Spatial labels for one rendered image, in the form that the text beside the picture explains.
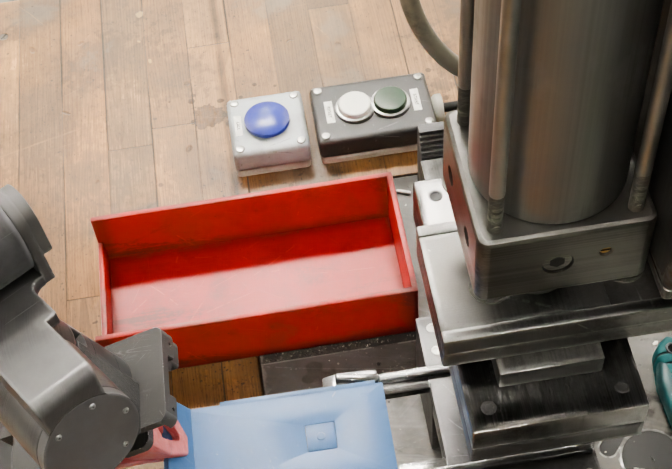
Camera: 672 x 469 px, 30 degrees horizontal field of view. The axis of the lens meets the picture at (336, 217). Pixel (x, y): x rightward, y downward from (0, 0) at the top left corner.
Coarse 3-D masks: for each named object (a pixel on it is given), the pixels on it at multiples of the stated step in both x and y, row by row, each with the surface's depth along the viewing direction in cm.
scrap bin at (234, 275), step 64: (256, 192) 103; (320, 192) 104; (384, 192) 105; (128, 256) 107; (192, 256) 106; (256, 256) 106; (320, 256) 105; (384, 256) 105; (128, 320) 103; (192, 320) 102; (256, 320) 96; (320, 320) 98; (384, 320) 99
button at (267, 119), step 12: (252, 108) 112; (264, 108) 111; (276, 108) 111; (252, 120) 111; (264, 120) 111; (276, 120) 110; (288, 120) 111; (252, 132) 110; (264, 132) 110; (276, 132) 110
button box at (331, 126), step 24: (312, 96) 113; (336, 96) 113; (408, 96) 112; (432, 96) 113; (336, 120) 111; (360, 120) 111; (384, 120) 111; (408, 120) 111; (432, 120) 110; (336, 144) 110; (360, 144) 110; (384, 144) 111; (408, 144) 112
